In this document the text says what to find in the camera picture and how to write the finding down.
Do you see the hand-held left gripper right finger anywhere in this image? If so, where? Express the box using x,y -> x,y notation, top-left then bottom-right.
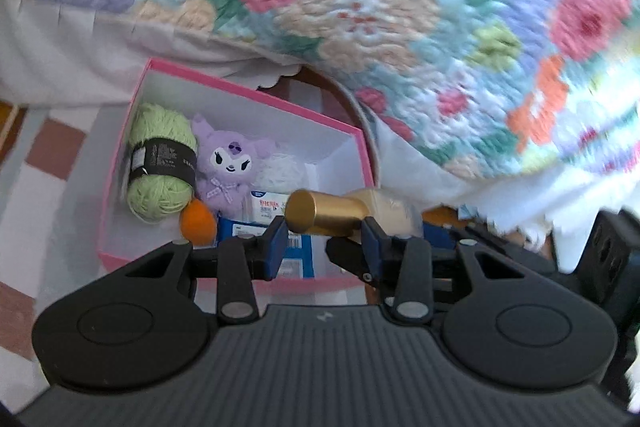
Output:
361,217 -> 523,324

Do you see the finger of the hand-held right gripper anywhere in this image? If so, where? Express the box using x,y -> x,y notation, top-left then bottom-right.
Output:
325,237 -> 396,296
422,222 -> 557,278

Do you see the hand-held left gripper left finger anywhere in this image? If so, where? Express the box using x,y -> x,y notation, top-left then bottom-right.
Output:
124,216 -> 290,325

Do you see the blue wet wipes pack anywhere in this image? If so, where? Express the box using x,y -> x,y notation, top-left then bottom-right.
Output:
216,216 -> 317,280

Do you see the small white tissue pack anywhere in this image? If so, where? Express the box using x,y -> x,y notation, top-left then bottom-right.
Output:
245,189 -> 293,228

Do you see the foundation bottle with gold cap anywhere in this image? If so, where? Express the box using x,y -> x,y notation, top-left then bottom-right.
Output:
285,187 -> 426,242

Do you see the orange makeup sponge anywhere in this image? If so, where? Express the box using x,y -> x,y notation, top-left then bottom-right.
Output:
180,199 -> 219,245

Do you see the purple plush toy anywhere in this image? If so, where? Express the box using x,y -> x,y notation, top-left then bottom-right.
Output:
191,114 -> 276,215

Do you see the pink cardboard box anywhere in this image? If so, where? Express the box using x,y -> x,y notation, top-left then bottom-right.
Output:
96,58 -> 377,303

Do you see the green yarn ball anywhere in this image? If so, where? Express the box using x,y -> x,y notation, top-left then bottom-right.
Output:
124,103 -> 200,223

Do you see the checkered rug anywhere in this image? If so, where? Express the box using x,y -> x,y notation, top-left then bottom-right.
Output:
0,67 -> 381,408

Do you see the floral quilt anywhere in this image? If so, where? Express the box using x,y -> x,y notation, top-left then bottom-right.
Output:
0,0 -> 640,180

